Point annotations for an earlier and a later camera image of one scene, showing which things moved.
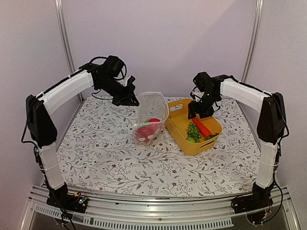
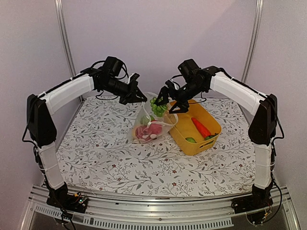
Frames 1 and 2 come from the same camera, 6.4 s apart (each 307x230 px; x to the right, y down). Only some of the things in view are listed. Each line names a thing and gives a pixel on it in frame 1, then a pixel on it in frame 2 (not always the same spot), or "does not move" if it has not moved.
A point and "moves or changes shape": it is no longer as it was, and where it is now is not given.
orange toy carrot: [203, 130] does not move
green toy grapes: [193, 132] to [158, 110]
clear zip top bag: [153, 112] moves or changes shape
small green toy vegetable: [191, 139] does not move
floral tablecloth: [98, 152] does not move
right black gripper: [193, 109] to [165, 91]
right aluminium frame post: [254, 40] does not move
